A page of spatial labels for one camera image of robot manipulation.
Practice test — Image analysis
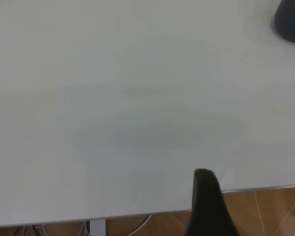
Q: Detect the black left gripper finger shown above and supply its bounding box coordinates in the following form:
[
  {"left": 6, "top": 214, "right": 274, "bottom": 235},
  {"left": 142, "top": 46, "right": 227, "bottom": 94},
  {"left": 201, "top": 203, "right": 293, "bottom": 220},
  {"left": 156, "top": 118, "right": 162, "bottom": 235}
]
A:
[{"left": 184, "top": 169, "right": 239, "bottom": 236}]

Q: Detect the white table leg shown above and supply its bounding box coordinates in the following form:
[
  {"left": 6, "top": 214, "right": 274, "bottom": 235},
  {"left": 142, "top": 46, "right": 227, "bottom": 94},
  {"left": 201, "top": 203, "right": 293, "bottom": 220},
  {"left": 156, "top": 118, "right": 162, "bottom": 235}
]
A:
[{"left": 89, "top": 218, "right": 106, "bottom": 236}]

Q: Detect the dark blue-grey ceramic mug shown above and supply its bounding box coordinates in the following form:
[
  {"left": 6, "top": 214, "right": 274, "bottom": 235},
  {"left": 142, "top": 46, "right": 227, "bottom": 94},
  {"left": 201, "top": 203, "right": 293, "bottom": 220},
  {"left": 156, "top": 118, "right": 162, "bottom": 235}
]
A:
[{"left": 274, "top": 0, "right": 295, "bottom": 44}]

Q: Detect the white cable under table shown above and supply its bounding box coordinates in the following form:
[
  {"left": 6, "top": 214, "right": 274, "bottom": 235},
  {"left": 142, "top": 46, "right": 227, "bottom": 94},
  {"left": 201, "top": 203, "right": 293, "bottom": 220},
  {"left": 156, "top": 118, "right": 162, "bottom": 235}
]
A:
[{"left": 127, "top": 215, "right": 152, "bottom": 236}]

